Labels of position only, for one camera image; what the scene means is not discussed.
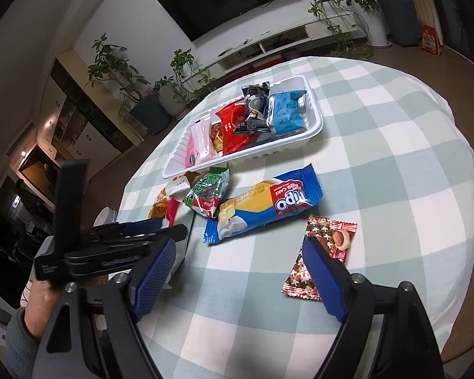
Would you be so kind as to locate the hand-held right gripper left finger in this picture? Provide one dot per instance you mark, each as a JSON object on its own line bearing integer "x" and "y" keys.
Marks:
{"x": 156, "y": 276}

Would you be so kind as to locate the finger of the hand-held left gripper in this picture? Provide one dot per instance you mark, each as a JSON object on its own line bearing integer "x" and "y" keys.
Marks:
{"x": 173, "y": 232}
{"x": 142, "y": 227}

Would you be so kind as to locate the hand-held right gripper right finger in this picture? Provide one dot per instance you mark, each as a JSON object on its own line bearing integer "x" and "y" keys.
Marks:
{"x": 324, "y": 276}

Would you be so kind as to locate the large white snack packet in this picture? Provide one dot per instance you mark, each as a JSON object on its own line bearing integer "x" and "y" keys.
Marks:
{"x": 181, "y": 256}

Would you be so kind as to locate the orange snack packet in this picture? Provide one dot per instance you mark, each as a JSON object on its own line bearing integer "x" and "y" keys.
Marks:
{"x": 158, "y": 205}

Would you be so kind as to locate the brown red chocolate packet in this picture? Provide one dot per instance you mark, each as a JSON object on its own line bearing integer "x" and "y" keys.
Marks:
{"x": 331, "y": 237}

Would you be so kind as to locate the red and white snack packet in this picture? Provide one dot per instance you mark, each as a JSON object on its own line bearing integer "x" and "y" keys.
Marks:
{"x": 177, "y": 185}

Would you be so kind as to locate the green snack packet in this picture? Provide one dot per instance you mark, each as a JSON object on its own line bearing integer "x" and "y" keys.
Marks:
{"x": 205, "y": 193}

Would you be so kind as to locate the blue roll cake packet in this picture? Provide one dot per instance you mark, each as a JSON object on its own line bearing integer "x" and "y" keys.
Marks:
{"x": 260, "y": 205}

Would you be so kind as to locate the pink snack packet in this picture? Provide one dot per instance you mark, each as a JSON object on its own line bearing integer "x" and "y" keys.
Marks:
{"x": 199, "y": 144}

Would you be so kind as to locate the large red snack packet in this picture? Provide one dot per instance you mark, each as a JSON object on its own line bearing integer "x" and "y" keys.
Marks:
{"x": 233, "y": 134}

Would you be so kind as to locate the white plastic tray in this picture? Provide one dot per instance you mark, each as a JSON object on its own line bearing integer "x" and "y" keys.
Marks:
{"x": 268, "y": 150}

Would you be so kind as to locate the black snack packet white text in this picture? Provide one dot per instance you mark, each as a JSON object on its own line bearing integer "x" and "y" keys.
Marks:
{"x": 252, "y": 124}

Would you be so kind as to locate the light blue snack packet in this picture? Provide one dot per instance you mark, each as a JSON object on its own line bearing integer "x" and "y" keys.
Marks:
{"x": 286, "y": 114}

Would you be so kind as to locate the person's left forearm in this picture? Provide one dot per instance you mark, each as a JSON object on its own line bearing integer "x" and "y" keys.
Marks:
{"x": 21, "y": 347}

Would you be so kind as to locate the person's left hand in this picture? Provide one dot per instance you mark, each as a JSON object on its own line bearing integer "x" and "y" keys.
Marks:
{"x": 37, "y": 304}

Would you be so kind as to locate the white trash bin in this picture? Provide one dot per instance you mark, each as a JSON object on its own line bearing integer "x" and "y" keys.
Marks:
{"x": 106, "y": 217}

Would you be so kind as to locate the white storage cabinet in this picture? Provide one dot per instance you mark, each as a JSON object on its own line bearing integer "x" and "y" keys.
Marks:
{"x": 98, "y": 142}

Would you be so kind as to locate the tall potted plant dark pot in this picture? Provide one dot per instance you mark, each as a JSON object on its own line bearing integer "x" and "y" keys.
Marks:
{"x": 150, "y": 112}

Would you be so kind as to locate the small plant in grey pot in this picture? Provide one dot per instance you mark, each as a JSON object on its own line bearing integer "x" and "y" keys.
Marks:
{"x": 170, "y": 100}

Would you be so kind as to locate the white television cabinet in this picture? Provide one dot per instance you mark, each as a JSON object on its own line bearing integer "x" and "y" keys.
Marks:
{"x": 320, "y": 27}

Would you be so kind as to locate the bushy plant in white pot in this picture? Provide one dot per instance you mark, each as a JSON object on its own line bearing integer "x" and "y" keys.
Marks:
{"x": 375, "y": 27}

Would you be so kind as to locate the red paper bag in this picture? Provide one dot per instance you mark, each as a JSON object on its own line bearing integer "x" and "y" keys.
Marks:
{"x": 430, "y": 41}

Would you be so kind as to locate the large-leaf plant in dark pot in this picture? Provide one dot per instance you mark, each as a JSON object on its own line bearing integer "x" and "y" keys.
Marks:
{"x": 399, "y": 19}

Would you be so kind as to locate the glass sliding door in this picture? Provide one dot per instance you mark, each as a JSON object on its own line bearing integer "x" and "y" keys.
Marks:
{"x": 466, "y": 15}

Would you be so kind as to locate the black wall television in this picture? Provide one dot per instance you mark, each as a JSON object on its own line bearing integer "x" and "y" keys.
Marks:
{"x": 221, "y": 0}

